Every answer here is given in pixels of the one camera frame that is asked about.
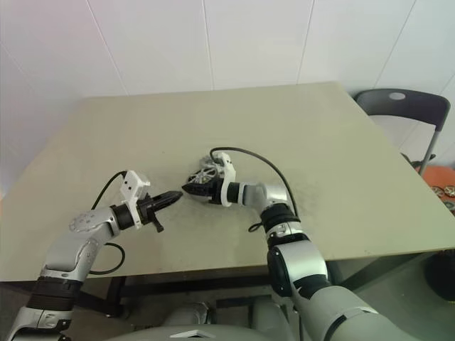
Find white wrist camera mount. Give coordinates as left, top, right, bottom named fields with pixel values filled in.
left=212, top=151, right=237, bottom=207
left=119, top=170, right=151, bottom=229

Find black rimmed silver spoked rotor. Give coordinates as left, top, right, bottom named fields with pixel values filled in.
left=188, top=165, right=223, bottom=189

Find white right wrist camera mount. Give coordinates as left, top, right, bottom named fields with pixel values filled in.
left=212, top=151, right=237, bottom=207

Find black chair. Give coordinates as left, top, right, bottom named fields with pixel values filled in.
left=353, top=88, right=451, bottom=177

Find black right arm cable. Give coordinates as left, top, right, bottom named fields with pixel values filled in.
left=209, top=147, right=300, bottom=234

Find grey rounded shape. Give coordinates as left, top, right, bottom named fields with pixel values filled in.
left=248, top=294, right=296, bottom=341
left=163, top=301, right=215, bottom=328

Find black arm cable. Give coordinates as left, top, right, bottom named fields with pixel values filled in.
left=87, top=171, right=129, bottom=276
left=209, top=147, right=300, bottom=234

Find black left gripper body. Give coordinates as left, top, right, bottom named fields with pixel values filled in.
left=136, top=197, right=166, bottom=234

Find black table frame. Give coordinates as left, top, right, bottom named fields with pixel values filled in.
left=76, top=272, right=278, bottom=318

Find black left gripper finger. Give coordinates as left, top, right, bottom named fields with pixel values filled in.
left=149, top=190, right=183, bottom=204
left=151, top=198, right=182, bottom=212

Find orange seat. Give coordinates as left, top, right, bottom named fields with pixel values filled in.
left=422, top=165, right=455, bottom=217

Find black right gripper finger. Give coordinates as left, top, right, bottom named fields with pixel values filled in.
left=181, top=180, right=214, bottom=197

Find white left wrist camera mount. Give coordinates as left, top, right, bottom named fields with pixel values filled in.
left=119, top=170, right=151, bottom=229

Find grey robot torso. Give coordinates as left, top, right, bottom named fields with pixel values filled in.
left=124, top=320, right=303, bottom=341

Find silver motor stator copper coils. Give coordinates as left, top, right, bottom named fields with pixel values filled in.
left=186, top=165, right=228, bottom=202

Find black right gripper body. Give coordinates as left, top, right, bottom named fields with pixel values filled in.
left=208, top=179, right=224, bottom=206

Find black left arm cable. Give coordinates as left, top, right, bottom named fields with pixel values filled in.
left=87, top=171, right=129, bottom=276

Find dark rounded object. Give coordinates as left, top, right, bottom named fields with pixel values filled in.
left=424, top=252, right=455, bottom=303

